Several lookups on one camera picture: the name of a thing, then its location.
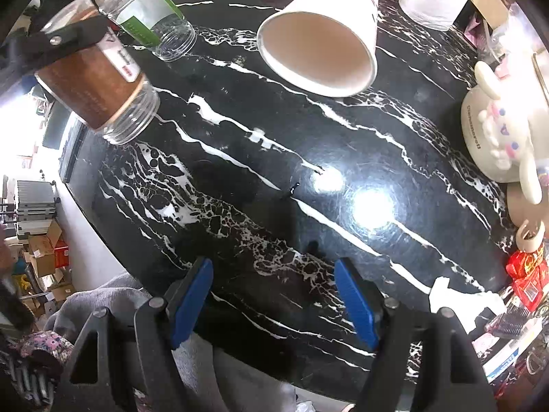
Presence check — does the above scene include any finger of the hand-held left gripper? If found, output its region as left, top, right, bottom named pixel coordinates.
left=8, top=18, right=110, bottom=76

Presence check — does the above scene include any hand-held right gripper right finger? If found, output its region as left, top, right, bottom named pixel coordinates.
left=335, top=258, right=500, bottom=412

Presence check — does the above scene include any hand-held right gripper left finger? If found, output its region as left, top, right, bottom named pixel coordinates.
left=56, top=256, right=214, bottom=412

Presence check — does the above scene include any brown label glass jar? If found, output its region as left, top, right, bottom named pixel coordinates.
left=33, top=0, right=161, bottom=146

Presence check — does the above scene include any white paper cup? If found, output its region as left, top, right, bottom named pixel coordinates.
left=256, top=0, right=379, bottom=98

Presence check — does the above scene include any green label glass jar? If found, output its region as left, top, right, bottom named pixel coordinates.
left=98, top=0, right=198, bottom=61

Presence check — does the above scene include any white paper scrap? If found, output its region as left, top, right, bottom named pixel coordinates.
left=429, top=278, right=507, bottom=331

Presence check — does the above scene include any black comb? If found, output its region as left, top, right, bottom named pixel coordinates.
left=487, top=305, right=537, bottom=336

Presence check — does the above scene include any open cardboard box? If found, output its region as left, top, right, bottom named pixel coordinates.
left=26, top=221, right=64, bottom=277

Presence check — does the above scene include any floral fabric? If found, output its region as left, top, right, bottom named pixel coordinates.
left=0, top=330, right=73, bottom=412

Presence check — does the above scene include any blue white box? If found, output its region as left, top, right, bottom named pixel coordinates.
left=482, top=330, right=543, bottom=382

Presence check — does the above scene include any silver suitcase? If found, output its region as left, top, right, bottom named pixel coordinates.
left=15, top=180, right=58, bottom=234

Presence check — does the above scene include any red snack packet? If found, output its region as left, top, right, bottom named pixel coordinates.
left=506, top=244, right=549, bottom=312

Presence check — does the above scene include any beige tape roll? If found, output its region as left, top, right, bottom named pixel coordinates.
left=515, top=220, right=546, bottom=252

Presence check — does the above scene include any white bunny plush bowl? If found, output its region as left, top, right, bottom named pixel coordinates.
left=461, top=61, right=543, bottom=204

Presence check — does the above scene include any brown cardboard box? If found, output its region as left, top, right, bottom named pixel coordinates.
left=469, top=0, right=519, bottom=31

